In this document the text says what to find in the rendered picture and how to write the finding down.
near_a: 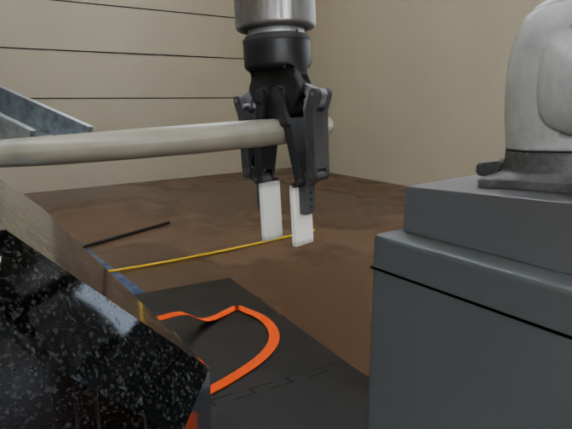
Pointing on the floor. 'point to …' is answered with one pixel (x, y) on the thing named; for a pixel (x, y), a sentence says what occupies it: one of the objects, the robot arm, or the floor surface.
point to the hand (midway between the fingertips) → (286, 214)
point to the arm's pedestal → (466, 339)
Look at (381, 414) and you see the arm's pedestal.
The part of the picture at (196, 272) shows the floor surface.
